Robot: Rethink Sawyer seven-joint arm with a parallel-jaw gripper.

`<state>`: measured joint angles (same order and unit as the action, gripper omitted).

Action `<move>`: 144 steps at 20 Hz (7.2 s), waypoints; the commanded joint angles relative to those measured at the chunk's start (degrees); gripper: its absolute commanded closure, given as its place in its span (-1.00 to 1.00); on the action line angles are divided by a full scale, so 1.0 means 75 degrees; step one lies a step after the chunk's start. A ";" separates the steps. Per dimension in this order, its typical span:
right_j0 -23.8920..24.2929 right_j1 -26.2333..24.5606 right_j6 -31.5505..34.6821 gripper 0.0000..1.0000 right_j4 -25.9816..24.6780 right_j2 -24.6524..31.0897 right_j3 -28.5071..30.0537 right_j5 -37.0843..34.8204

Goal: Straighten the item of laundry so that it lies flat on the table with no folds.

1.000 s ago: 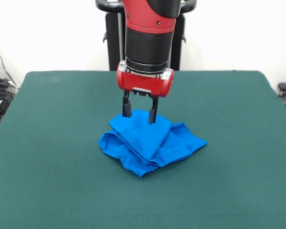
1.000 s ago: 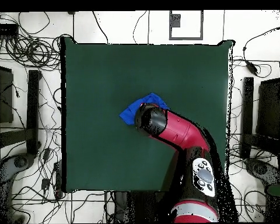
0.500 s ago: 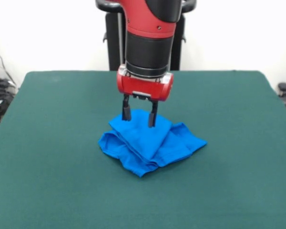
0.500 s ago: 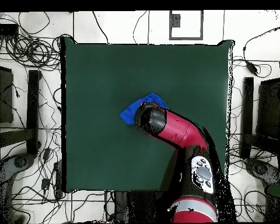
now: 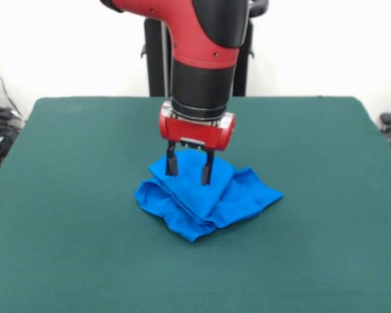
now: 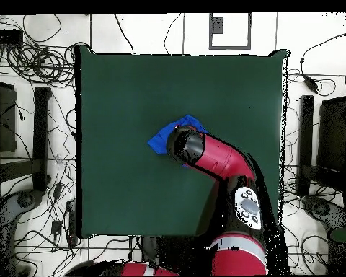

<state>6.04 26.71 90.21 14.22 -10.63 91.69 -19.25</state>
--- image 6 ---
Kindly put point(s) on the dark box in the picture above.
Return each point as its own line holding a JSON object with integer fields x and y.
{"x": 333, "y": 135}
{"x": 5, "y": 121}

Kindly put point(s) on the grey square frame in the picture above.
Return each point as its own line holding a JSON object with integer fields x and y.
{"x": 230, "y": 47}

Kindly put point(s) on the dark green table cloth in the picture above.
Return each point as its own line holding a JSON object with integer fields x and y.
{"x": 118, "y": 115}

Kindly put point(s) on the black power strip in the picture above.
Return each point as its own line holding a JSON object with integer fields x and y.
{"x": 72, "y": 222}
{"x": 5, "y": 37}

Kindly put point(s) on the blue shirt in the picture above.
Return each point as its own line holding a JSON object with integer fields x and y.
{"x": 161, "y": 138}

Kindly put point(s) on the black office chair base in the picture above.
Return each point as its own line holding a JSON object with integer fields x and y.
{"x": 24, "y": 199}
{"x": 323, "y": 209}

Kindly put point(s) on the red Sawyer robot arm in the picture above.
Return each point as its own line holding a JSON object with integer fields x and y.
{"x": 216, "y": 155}

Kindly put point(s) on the small black power adapter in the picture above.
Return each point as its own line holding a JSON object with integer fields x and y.
{"x": 56, "y": 227}

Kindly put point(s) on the small grey square plate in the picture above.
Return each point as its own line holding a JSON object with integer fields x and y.
{"x": 217, "y": 25}

